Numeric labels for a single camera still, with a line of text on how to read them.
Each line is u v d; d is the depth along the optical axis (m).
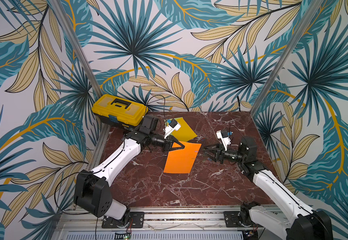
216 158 0.66
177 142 0.68
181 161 0.73
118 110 0.98
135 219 0.73
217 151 0.65
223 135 0.65
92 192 0.41
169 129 0.65
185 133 1.09
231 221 0.73
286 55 0.86
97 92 1.04
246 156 0.60
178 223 0.74
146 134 0.61
